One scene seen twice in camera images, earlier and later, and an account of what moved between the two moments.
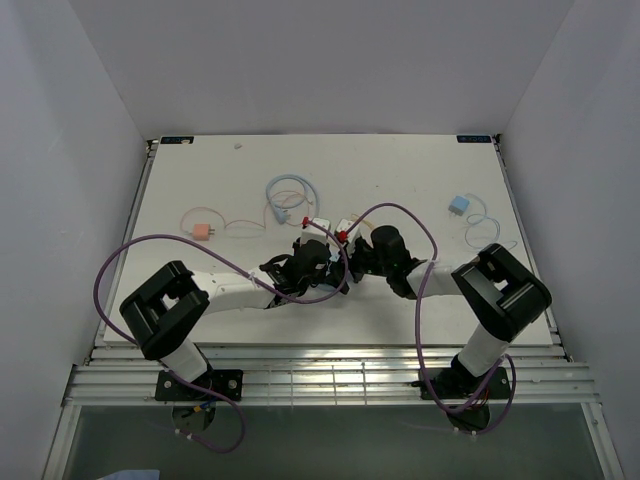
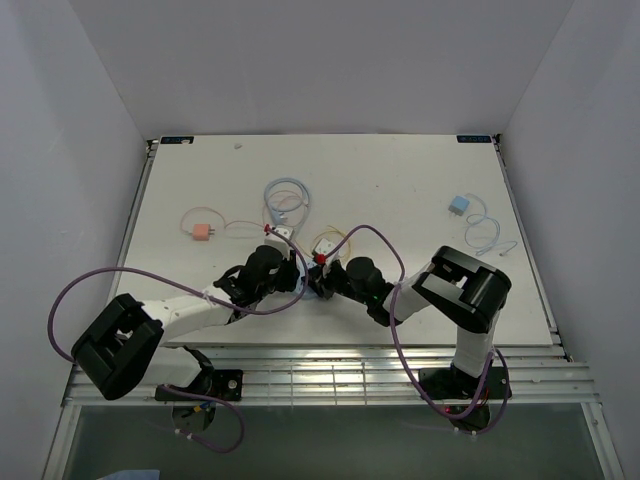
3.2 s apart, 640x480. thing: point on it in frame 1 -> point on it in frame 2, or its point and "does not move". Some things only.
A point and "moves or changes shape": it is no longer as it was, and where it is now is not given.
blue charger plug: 459,205 does not move
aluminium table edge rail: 324,375 does not move
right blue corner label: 473,138 does not move
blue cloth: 134,474 does not move
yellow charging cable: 365,221 moves or changes shape
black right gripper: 359,245 -> 322,281
